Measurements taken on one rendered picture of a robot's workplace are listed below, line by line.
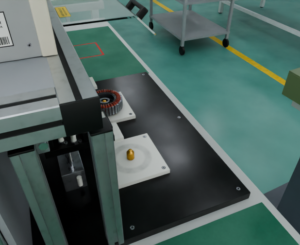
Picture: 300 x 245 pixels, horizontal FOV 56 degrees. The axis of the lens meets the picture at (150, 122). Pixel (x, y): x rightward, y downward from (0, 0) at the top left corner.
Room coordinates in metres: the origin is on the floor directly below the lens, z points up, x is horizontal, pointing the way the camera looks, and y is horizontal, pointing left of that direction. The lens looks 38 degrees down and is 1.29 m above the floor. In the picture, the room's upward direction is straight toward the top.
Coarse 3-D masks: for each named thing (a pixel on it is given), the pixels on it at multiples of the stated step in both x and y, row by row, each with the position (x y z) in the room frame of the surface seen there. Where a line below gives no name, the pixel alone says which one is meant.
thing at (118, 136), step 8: (104, 112) 0.52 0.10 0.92; (80, 136) 0.46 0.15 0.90; (120, 136) 0.48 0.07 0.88; (56, 144) 0.43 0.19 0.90; (64, 144) 0.43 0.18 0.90; (72, 144) 0.43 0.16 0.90; (80, 144) 0.44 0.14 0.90; (88, 144) 0.44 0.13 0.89; (48, 152) 0.41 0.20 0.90; (56, 152) 0.42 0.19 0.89; (64, 152) 0.42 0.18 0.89; (72, 168) 0.43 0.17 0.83
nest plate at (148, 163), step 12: (120, 144) 0.56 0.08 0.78; (132, 144) 0.56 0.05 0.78; (144, 144) 0.56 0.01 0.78; (120, 156) 0.52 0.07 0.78; (144, 156) 0.52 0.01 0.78; (156, 156) 0.52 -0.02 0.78; (120, 168) 0.48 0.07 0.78; (132, 168) 0.48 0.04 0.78; (144, 168) 0.48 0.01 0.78; (156, 168) 0.48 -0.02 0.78; (168, 168) 0.48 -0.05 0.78; (120, 180) 0.44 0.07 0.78; (132, 180) 0.44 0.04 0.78; (144, 180) 0.45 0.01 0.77
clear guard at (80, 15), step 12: (60, 0) 0.88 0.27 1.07; (72, 0) 0.88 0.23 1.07; (84, 0) 0.88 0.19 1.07; (96, 0) 0.88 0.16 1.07; (108, 0) 0.88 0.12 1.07; (72, 12) 0.77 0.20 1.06; (84, 12) 0.77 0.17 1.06; (96, 12) 0.77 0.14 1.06; (108, 12) 0.77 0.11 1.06; (120, 12) 0.77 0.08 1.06; (132, 12) 0.77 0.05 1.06; (72, 24) 0.68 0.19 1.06; (144, 24) 0.75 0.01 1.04
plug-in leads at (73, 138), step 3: (75, 135) 0.44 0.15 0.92; (60, 138) 0.44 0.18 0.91; (63, 138) 0.44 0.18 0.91; (72, 138) 0.44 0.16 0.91; (75, 138) 0.44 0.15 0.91; (48, 141) 0.42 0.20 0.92; (51, 141) 0.42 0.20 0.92; (60, 141) 0.44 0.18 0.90; (63, 141) 0.44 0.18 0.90; (72, 141) 0.44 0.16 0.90; (75, 141) 0.44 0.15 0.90; (51, 144) 0.42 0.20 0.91; (51, 147) 0.42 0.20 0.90
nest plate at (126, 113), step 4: (120, 92) 0.83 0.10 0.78; (124, 100) 0.78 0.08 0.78; (124, 104) 0.76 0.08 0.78; (128, 104) 0.76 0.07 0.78; (124, 108) 0.73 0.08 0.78; (128, 108) 0.73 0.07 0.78; (120, 112) 0.71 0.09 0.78; (124, 112) 0.71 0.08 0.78; (128, 112) 0.71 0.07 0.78; (132, 112) 0.71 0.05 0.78; (108, 116) 0.69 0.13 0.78; (112, 116) 0.69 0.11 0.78; (116, 116) 0.69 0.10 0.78; (120, 116) 0.69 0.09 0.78; (124, 116) 0.69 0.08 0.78; (128, 116) 0.69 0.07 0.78; (132, 116) 0.69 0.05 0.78; (112, 120) 0.67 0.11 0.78; (116, 120) 0.67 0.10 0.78; (120, 120) 0.68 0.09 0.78; (124, 120) 0.68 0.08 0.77
